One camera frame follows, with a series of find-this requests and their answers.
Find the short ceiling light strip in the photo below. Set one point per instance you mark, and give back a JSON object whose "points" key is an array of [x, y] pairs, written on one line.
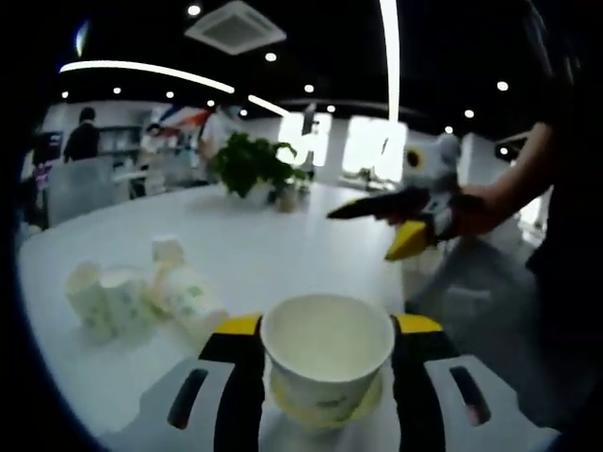
{"points": [[266, 104]]}

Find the dark wall screen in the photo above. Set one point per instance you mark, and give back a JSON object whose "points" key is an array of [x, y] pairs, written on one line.
{"points": [[49, 143]]}

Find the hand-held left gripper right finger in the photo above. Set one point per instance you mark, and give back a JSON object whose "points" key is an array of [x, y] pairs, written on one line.
{"points": [[414, 391]]}

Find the small beige jar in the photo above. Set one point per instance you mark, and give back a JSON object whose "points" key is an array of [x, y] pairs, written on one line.
{"points": [[287, 202]]}

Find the ceiling air conditioner unit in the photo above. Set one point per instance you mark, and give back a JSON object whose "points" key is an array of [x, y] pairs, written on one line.
{"points": [[235, 26]]}

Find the green potted plant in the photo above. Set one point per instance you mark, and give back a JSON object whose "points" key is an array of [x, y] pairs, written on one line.
{"points": [[249, 160]]}

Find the grey partition panel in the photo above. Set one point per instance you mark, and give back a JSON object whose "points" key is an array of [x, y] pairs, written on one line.
{"points": [[80, 188]]}

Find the grey chair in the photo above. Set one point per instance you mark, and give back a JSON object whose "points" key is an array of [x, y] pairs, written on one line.
{"points": [[485, 320]]}

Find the person's right hand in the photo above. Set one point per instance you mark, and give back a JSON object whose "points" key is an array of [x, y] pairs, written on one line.
{"points": [[473, 209]]}

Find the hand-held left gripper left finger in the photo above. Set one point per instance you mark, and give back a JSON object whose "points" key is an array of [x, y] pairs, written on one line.
{"points": [[240, 386]]}

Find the white wall shelf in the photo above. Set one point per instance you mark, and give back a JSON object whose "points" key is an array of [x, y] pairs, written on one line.
{"points": [[120, 139]]}

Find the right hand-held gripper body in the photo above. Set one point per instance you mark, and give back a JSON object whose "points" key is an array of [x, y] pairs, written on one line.
{"points": [[435, 165]]}

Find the curved ceiling light strip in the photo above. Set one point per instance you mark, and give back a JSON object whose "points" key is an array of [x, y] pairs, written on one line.
{"points": [[141, 69]]}

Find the straight ceiling light strip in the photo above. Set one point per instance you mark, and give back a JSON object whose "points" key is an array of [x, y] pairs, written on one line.
{"points": [[391, 61]]}

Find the ceiling spot lights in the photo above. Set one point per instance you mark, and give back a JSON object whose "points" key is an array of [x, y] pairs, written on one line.
{"points": [[270, 57]]}

